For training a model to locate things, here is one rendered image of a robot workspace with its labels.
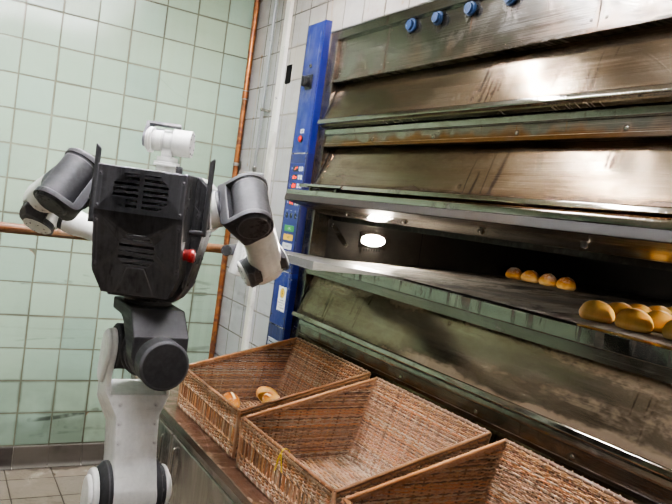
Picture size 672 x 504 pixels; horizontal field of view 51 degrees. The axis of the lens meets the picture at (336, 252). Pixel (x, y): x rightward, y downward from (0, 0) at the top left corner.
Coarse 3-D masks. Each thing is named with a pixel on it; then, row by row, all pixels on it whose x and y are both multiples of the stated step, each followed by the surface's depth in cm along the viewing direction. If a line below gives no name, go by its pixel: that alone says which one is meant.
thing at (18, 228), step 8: (0, 224) 202; (8, 224) 203; (16, 224) 204; (24, 224) 205; (8, 232) 203; (16, 232) 204; (24, 232) 205; (32, 232) 206; (56, 232) 209; (64, 232) 210; (88, 240) 214; (208, 248) 232; (216, 248) 234
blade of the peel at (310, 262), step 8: (288, 256) 239; (296, 256) 272; (304, 256) 278; (312, 256) 284; (296, 264) 233; (304, 264) 228; (312, 264) 223; (320, 264) 224; (328, 264) 225; (336, 264) 258; (344, 264) 264; (352, 264) 270; (344, 272) 229; (352, 272) 230; (360, 272) 232; (368, 272) 233; (376, 272) 246; (384, 272) 251
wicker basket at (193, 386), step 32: (256, 352) 275; (288, 352) 282; (320, 352) 266; (192, 384) 251; (224, 384) 270; (256, 384) 277; (288, 384) 276; (320, 384) 258; (192, 416) 247; (224, 416) 223; (224, 448) 220
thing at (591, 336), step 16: (336, 272) 267; (400, 288) 231; (416, 288) 223; (432, 288) 216; (448, 304) 209; (464, 304) 203; (480, 304) 197; (496, 304) 193; (512, 320) 186; (528, 320) 181; (544, 320) 176; (560, 320) 174; (560, 336) 172; (576, 336) 167; (592, 336) 163; (608, 336) 160; (624, 336) 159; (624, 352) 156; (640, 352) 152; (656, 352) 149
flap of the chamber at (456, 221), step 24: (360, 216) 254; (384, 216) 231; (408, 216) 212; (432, 216) 196; (456, 216) 187; (480, 216) 179; (504, 216) 172; (528, 240) 185; (552, 240) 172; (576, 240) 162; (600, 240) 152; (624, 240) 144; (648, 240) 136
